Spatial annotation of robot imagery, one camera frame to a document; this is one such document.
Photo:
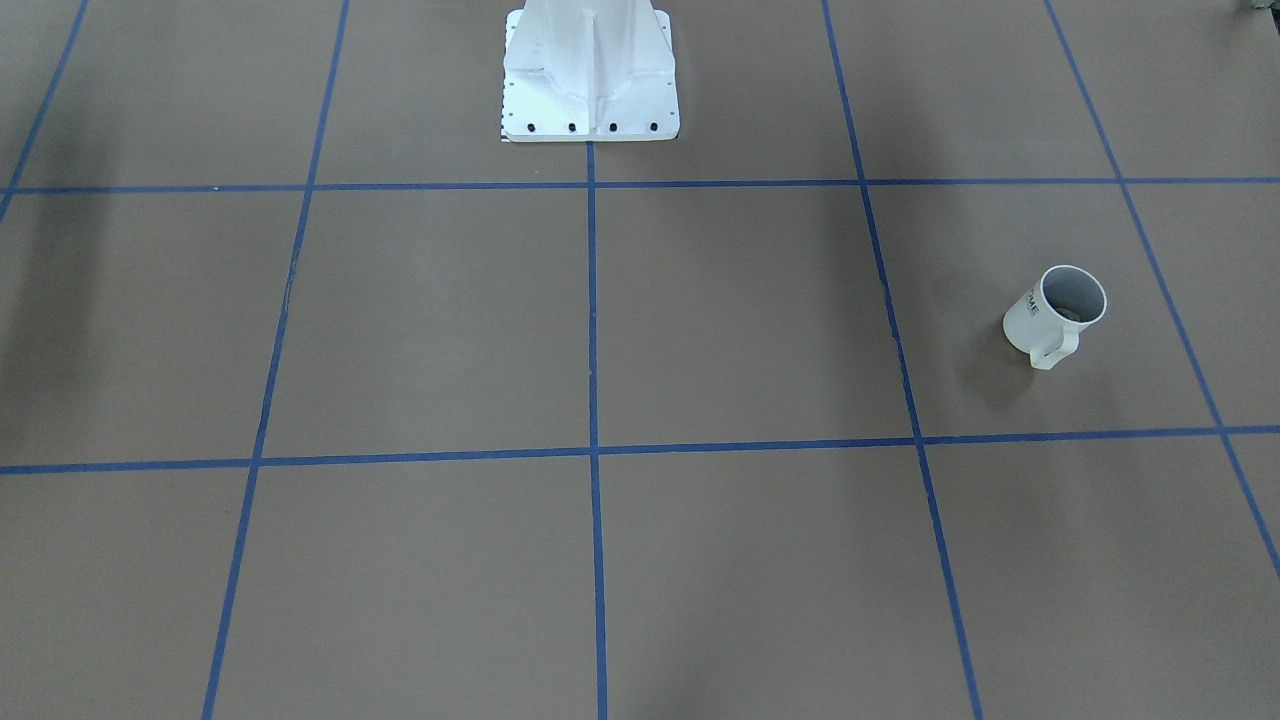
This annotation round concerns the white ribbed mug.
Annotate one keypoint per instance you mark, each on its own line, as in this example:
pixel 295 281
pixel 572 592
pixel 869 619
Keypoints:
pixel 1034 328

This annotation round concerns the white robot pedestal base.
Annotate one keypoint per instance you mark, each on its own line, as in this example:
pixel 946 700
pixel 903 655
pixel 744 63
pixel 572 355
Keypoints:
pixel 589 71

